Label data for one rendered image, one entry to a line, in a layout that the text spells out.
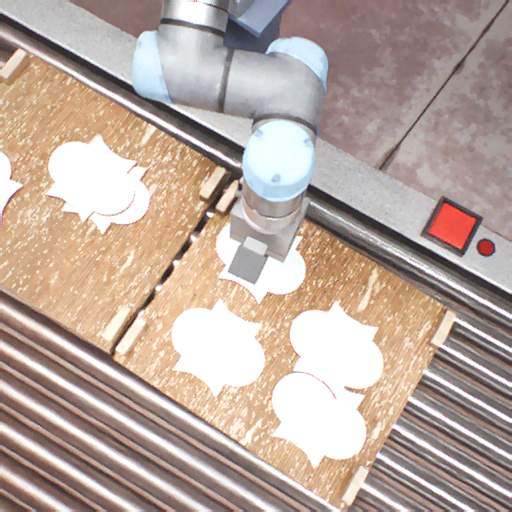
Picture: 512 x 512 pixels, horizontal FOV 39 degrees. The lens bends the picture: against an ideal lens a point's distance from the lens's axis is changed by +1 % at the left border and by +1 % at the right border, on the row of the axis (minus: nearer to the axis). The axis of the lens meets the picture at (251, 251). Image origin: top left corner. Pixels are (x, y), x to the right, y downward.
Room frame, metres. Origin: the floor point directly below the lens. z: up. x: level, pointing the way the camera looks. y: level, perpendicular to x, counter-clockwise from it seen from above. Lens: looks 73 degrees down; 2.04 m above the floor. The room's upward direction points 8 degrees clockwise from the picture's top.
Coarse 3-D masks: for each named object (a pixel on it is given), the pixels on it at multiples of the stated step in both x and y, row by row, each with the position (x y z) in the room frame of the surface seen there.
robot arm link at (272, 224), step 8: (248, 208) 0.30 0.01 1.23; (248, 216) 0.30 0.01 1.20; (256, 216) 0.29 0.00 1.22; (288, 216) 0.29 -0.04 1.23; (296, 216) 0.30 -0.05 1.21; (256, 224) 0.29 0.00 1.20; (264, 224) 0.29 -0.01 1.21; (272, 224) 0.29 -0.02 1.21; (280, 224) 0.29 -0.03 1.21; (288, 224) 0.30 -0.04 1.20
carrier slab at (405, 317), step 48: (336, 240) 0.37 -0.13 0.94; (192, 288) 0.26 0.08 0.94; (240, 288) 0.27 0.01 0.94; (336, 288) 0.29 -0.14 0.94; (384, 288) 0.31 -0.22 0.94; (144, 336) 0.18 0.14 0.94; (288, 336) 0.21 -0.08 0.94; (384, 336) 0.23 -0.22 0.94; (192, 384) 0.12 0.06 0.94; (384, 384) 0.16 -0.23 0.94; (240, 432) 0.06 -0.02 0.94; (384, 432) 0.09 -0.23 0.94; (336, 480) 0.01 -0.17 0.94
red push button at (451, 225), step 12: (444, 204) 0.46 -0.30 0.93; (444, 216) 0.44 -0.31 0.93; (456, 216) 0.45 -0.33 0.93; (468, 216) 0.45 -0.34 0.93; (432, 228) 0.42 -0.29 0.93; (444, 228) 0.42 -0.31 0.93; (456, 228) 0.43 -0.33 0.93; (468, 228) 0.43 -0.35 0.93; (444, 240) 0.40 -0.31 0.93; (456, 240) 0.40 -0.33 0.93
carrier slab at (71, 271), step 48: (0, 96) 0.54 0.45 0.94; (48, 96) 0.55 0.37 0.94; (96, 96) 0.57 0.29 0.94; (0, 144) 0.46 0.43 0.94; (48, 144) 0.47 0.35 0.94; (144, 144) 0.49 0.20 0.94; (192, 192) 0.42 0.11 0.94; (0, 240) 0.29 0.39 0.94; (48, 240) 0.31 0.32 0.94; (96, 240) 0.32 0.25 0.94; (144, 240) 0.33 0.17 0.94; (48, 288) 0.23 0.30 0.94; (96, 288) 0.24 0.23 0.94; (144, 288) 0.25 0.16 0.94; (96, 336) 0.17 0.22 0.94
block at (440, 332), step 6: (450, 312) 0.28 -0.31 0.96; (444, 318) 0.26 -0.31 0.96; (450, 318) 0.27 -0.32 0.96; (438, 324) 0.26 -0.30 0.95; (444, 324) 0.26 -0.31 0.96; (450, 324) 0.26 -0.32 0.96; (438, 330) 0.25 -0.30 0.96; (444, 330) 0.25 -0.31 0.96; (432, 336) 0.24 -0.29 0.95; (438, 336) 0.24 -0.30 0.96; (444, 336) 0.24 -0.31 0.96; (432, 342) 0.23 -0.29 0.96; (438, 342) 0.23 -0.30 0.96
